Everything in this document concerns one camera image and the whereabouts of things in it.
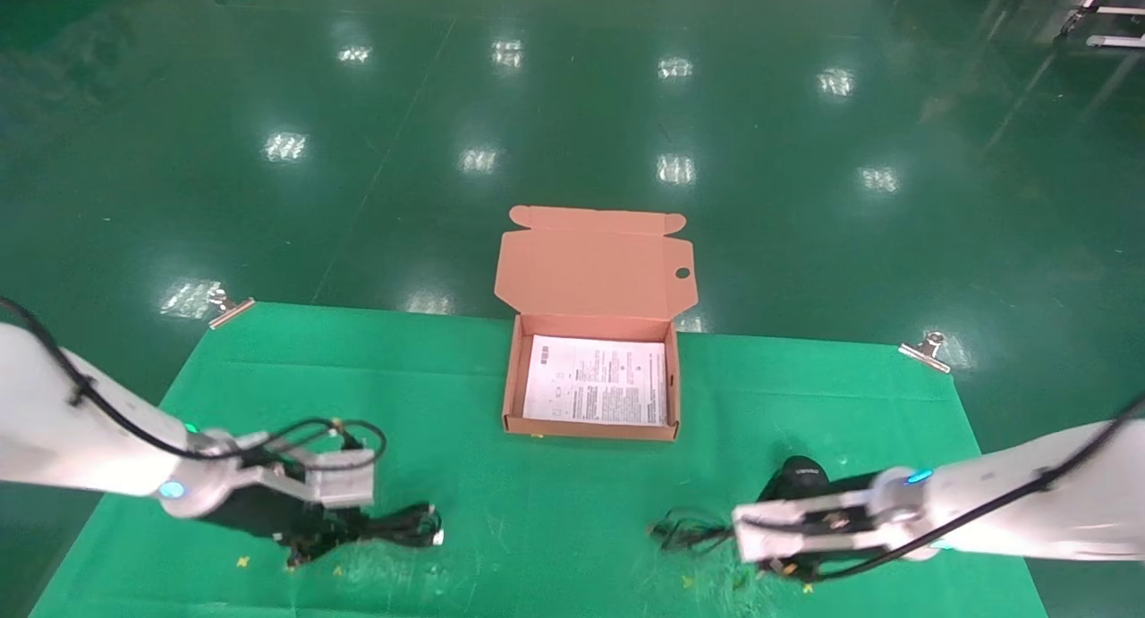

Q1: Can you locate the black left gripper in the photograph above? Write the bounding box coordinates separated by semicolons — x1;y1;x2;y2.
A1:
206;484;377;567

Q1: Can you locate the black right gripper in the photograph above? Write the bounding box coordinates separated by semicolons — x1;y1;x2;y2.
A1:
759;472;885;585

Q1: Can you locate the black data cable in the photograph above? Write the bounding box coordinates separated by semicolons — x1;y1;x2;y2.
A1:
356;504;445;550

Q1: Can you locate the black wired computer mouse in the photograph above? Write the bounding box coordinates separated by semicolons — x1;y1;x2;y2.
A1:
651;457;831;558

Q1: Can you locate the orange cardboard box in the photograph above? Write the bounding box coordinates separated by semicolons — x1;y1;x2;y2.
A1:
494;205;696;443

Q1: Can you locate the green table mat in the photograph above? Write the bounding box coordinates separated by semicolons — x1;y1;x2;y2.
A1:
27;302;1047;618

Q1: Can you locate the silver metal binder clip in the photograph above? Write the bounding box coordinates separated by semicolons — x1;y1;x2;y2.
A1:
897;331;952;374
208;289;257;330

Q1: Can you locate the white printed instruction sheet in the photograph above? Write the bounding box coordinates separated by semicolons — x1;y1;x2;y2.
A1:
522;334;669;427

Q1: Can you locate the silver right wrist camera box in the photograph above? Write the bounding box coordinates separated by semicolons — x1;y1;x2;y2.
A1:
732;495;884;563

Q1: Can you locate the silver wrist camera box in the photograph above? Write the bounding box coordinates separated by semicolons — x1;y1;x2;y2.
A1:
267;446;377;512
732;495;884;563

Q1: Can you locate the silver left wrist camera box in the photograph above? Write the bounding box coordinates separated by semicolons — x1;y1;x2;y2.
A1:
267;446;377;512

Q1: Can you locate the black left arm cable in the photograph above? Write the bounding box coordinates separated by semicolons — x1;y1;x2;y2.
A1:
0;296;387;465

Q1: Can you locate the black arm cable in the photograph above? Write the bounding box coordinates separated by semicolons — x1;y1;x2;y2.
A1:
774;394;1145;585
0;296;387;465

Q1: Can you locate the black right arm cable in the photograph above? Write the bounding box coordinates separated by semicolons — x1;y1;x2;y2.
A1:
774;394;1145;585

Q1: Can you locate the white metal frame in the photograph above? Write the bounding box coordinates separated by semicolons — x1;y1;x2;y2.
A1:
1060;0;1145;48

